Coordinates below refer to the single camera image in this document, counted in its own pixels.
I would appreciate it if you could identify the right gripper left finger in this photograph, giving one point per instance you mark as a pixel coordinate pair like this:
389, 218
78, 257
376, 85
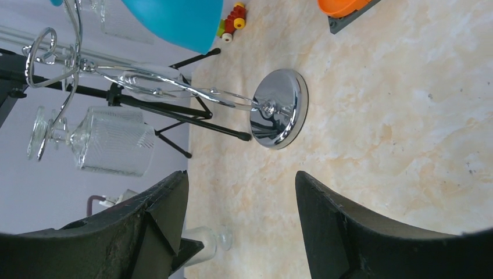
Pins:
137, 238

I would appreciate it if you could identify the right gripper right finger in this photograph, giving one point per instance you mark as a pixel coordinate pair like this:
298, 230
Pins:
344, 239

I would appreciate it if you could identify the clear ribbed wine glass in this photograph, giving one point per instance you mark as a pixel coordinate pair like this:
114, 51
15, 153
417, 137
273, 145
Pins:
109, 139
212, 240
168, 92

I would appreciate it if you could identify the chrome wine glass rack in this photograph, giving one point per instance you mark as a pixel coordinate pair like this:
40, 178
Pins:
277, 110

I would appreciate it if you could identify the blue wine glass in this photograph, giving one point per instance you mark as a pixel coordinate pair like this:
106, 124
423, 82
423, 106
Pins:
191, 25

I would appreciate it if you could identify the black music stand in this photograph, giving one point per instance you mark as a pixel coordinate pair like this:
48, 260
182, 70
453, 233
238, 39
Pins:
13, 86

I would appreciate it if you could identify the orange toy block piece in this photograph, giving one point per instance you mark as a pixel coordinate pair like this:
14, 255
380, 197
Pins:
341, 8

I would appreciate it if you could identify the red yellow toy car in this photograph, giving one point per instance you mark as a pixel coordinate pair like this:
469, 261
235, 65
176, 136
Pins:
236, 20

